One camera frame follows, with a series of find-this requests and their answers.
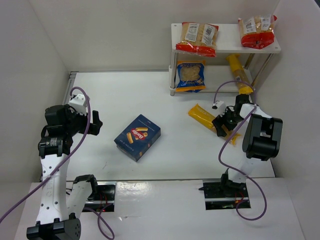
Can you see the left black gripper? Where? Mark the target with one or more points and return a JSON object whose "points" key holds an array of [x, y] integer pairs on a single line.
{"points": [[92, 124]]}

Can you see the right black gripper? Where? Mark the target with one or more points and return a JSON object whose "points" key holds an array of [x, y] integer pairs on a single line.
{"points": [[223, 122]]}

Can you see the yellow spaghetti pack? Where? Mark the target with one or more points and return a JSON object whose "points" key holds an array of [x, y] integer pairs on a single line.
{"points": [[242, 81], [205, 118]]}

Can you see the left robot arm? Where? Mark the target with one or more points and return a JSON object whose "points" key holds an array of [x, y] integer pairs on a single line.
{"points": [[59, 213]]}

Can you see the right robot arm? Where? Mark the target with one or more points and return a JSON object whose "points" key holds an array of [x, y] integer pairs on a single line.
{"points": [[261, 140]]}

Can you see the white two-tier shelf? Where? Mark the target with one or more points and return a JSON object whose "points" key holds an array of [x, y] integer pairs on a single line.
{"points": [[217, 70]]}

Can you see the blue orange pasta bag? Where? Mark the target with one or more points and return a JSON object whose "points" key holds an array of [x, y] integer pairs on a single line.
{"points": [[191, 76]]}

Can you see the yellow spaghetti pack on shelf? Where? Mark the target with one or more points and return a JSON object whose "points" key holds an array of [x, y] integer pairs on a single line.
{"points": [[242, 81]]}

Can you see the red pasta bag left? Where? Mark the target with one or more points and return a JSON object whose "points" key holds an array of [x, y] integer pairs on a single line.
{"points": [[198, 38]]}

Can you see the red pasta bag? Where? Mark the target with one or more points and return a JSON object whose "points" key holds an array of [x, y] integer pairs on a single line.
{"points": [[257, 32], [198, 38]]}

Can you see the red pasta bag right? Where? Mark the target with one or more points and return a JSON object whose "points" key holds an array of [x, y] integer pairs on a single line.
{"points": [[257, 32]]}

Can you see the blue Barilla rigatoni box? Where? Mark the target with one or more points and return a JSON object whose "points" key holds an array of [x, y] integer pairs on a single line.
{"points": [[138, 137]]}

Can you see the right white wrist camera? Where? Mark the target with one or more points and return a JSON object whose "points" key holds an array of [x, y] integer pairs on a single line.
{"points": [[219, 105]]}

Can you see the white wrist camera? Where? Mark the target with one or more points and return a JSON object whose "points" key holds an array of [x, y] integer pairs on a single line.
{"points": [[78, 104], [219, 105]]}

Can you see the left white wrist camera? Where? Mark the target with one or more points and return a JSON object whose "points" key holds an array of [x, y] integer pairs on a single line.
{"points": [[78, 104]]}

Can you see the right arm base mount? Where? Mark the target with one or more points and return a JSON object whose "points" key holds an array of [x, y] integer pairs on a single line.
{"points": [[216, 198]]}

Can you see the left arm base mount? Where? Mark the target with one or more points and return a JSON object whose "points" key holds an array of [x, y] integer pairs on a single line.
{"points": [[96, 195]]}

